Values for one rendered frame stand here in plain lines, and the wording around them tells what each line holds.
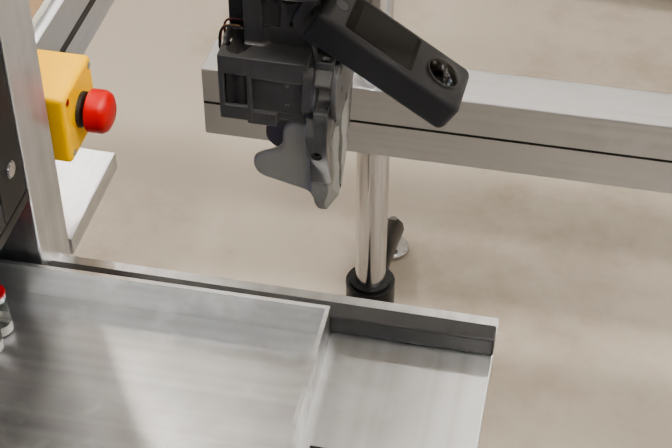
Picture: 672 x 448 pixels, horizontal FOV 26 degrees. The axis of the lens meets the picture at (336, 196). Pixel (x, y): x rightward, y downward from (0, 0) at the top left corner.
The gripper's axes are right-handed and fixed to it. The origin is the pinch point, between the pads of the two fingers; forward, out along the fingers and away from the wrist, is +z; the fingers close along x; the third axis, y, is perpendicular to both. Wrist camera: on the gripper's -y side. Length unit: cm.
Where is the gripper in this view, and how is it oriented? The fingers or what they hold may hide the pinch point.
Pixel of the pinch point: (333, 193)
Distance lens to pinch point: 106.7
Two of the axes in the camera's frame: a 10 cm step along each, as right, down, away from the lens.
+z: 0.0, 7.5, 6.6
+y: -9.8, -1.3, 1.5
